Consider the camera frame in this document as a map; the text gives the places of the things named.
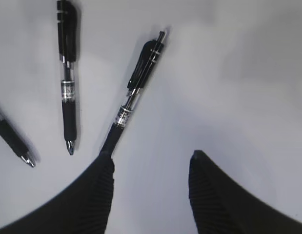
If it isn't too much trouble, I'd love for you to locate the black pen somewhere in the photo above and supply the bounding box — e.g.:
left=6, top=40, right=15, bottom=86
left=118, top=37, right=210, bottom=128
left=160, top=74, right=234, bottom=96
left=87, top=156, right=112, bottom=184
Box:
left=99, top=31, right=167, bottom=156
left=57, top=0, right=78, bottom=156
left=0, top=110, right=36, bottom=168

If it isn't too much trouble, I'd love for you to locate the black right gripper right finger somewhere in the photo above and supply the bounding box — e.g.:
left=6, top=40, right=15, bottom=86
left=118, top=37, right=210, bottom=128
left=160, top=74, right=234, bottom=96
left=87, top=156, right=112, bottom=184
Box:
left=188, top=150, right=302, bottom=234

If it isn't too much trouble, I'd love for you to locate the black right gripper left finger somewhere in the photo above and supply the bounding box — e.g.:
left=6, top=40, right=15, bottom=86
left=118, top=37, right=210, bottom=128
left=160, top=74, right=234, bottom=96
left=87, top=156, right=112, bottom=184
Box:
left=0, top=153, right=115, bottom=234

